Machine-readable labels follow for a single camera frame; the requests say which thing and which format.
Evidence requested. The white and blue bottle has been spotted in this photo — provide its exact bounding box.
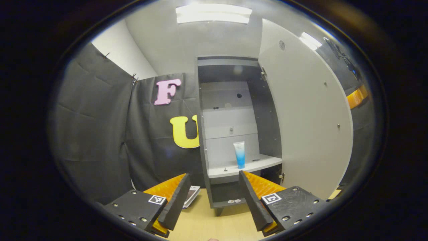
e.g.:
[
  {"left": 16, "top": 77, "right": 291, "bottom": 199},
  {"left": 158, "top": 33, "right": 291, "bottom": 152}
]
[{"left": 233, "top": 141, "right": 246, "bottom": 169}]

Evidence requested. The dark grey cabinet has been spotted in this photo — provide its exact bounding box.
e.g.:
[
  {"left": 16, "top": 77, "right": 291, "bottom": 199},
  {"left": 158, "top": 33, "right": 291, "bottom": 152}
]
[{"left": 196, "top": 55, "right": 285, "bottom": 216}]

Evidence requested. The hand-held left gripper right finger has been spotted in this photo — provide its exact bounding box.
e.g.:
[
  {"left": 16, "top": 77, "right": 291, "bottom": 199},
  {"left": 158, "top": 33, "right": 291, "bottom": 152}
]
[{"left": 239, "top": 170, "right": 330, "bottom": 236}]

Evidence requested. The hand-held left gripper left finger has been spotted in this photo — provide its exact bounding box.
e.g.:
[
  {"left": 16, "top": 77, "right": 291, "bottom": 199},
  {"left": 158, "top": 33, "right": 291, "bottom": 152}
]
[{"left": 104, "top": 173, "right": 192, "bottom": 238}]

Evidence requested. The large ceiling light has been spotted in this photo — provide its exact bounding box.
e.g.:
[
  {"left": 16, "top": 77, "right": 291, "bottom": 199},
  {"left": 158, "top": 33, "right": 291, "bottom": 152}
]
[{"left": 176, "top": 4, "right": 252, "bottom": 24}]

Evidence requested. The small ceiling light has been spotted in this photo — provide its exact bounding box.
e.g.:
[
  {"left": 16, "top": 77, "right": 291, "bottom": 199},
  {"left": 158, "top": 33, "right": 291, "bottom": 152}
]
[{"left": 299, "top": 32, "right": 322, "bottom": 51}]

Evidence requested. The black backdrop cloth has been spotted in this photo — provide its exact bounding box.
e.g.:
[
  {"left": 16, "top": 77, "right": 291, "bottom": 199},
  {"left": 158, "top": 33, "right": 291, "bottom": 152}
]
[{"left": 50, "top": 37, "right": 380, "bottom": 205}]

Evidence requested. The white cabinet shelf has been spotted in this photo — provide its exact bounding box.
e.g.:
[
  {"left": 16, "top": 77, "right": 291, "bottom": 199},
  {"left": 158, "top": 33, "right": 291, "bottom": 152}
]
[{"left": 207, "top": 153, "right": 283, "bottom": 179}]

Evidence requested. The light grey cabinet door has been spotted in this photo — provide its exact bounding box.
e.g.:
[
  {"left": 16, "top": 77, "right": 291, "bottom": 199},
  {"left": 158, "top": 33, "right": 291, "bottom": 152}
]
[{"left": 258, "top": 18, "right": 354, "bottom": 200}]

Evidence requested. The white book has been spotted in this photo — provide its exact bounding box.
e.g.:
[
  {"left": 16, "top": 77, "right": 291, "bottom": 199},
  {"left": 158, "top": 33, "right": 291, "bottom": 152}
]
[{"left": 182, "top": 186, "right": 201, "bottom": 209}]

